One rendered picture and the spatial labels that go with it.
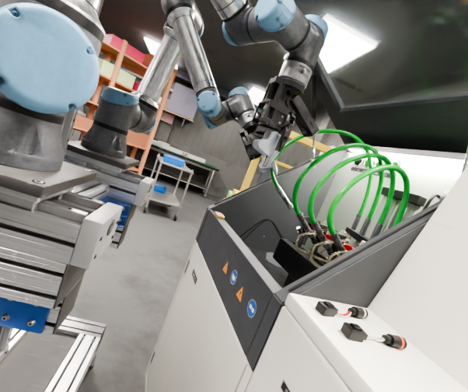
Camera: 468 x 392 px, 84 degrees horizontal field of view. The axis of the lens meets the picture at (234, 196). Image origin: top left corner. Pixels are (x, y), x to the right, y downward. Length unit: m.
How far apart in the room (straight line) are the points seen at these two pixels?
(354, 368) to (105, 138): 0.91
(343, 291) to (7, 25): 0.67
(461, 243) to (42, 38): 0.74
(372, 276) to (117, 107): 0.90
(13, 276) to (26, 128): 0.25
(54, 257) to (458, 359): 0.70
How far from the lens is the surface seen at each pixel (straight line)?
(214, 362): 0.81
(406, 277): 0.69
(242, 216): 1.18
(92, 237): 0.52
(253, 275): 0.67
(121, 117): 1.01
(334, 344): 0.47
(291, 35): 0.68
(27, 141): 0.56
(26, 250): 0.57
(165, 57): 1.16
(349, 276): 0.62
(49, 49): 0.41
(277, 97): 0.68
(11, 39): 0.40
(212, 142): 7.98
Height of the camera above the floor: 1.17
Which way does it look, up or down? 7 degrees down
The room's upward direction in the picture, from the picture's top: 21 degrees clockwise
